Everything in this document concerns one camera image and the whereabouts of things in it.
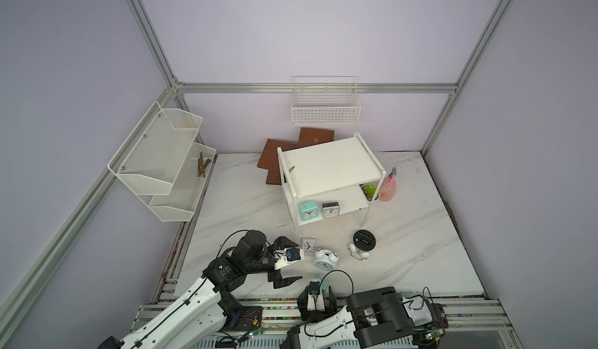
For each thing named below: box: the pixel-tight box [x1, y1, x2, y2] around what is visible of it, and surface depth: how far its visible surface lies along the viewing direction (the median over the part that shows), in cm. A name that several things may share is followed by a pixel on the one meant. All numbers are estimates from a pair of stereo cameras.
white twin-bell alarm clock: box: [313, 247, 339, 272], surface depth 80 cm
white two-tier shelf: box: [277, 131, 387, 240], surface depth 75 cm
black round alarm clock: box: [352, 229, 377, 252], surface depth 89 cm
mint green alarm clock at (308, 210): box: [299, 200, 319, 222], surface depth 78 cm
